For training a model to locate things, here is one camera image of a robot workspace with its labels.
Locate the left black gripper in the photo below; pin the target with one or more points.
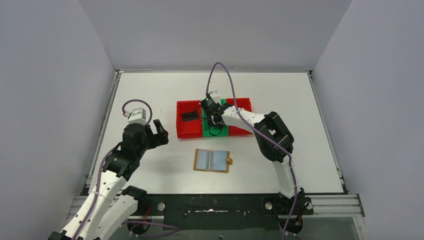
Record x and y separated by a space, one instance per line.
152 134

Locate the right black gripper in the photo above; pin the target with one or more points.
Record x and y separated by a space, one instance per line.
212 110

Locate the yellow leather card holder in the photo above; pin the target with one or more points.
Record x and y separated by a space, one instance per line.
206 160

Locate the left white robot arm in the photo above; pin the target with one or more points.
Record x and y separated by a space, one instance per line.
111 202

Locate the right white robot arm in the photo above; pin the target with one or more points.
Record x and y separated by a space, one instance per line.
273 137

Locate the black card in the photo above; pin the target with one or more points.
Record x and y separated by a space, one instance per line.
190 116

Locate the green middle bin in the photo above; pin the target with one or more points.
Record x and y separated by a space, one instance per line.
212 131

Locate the left red bin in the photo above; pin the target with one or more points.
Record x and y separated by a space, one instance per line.
191 129

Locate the red bin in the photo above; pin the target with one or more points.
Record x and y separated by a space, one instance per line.
191 129
245 104

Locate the right red bin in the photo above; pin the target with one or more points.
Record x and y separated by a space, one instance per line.
245 104

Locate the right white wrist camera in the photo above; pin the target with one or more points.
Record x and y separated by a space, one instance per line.
215 96

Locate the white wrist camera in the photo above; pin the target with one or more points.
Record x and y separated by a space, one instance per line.
137 116
215 96

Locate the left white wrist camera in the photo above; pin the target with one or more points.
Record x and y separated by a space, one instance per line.
137 116

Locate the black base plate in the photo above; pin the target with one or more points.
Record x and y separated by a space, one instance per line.
214 211

